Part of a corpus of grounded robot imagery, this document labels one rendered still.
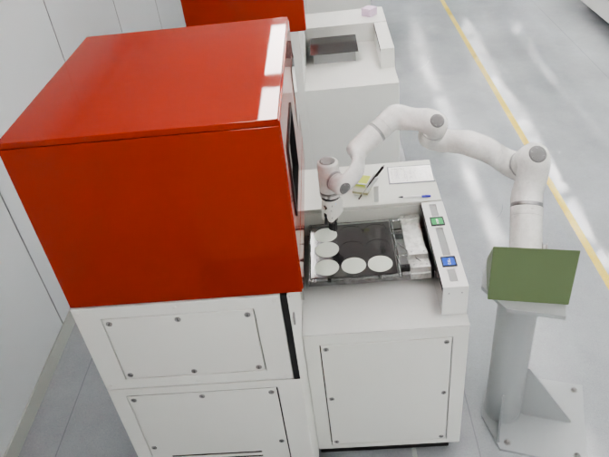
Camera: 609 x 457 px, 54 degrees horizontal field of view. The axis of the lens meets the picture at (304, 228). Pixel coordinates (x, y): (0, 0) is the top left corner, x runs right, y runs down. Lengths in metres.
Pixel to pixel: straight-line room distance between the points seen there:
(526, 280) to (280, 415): 1.04
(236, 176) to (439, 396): 1.41
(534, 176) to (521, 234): 0.22
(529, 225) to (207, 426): 1.43
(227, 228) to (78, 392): 2.00
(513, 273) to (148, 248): 1.31
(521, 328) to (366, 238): 0.72
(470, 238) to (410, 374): 1.73
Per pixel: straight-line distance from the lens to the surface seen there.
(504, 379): 2.84
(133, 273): 1.90
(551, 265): 2.34
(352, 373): 2.47
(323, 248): 2.55
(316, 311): 2.39
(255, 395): 2.26
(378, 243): 2.56
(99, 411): 3.41
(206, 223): 1.73
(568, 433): 3.11
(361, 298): 2.42
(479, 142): 2.45
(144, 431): 2.50
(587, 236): 4.21
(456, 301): 2.33
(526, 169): 2.42
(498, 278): 2.37
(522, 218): 2.42
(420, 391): 2.59
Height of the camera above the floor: 2.50
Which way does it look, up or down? 37 degrees down
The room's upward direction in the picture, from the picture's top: 7 degrees counter-clockwise
